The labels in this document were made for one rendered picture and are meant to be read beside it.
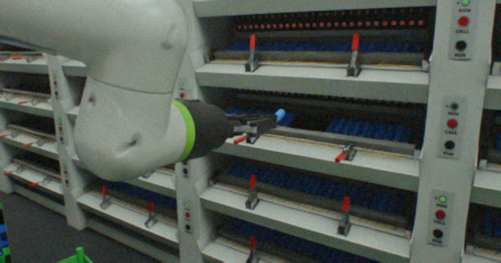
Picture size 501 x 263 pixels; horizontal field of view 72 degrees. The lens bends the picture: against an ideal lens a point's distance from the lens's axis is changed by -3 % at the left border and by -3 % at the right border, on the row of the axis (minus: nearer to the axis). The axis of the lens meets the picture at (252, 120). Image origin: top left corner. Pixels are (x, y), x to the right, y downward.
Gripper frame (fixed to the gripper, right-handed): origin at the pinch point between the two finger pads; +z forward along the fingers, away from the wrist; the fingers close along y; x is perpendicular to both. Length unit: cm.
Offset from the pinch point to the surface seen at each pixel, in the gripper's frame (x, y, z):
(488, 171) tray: 6.6, -41.6, 19.9
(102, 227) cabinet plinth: 57, 90, 26
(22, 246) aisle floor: 63, 109, 3
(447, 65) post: -13.6, -32.2, 12.8
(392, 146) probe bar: 4.2, -22.7, 19.5
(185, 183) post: 24.6, 36.3, 18.0
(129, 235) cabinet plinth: 55, 72, 26
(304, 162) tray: 10.7, -3.2, 16.8
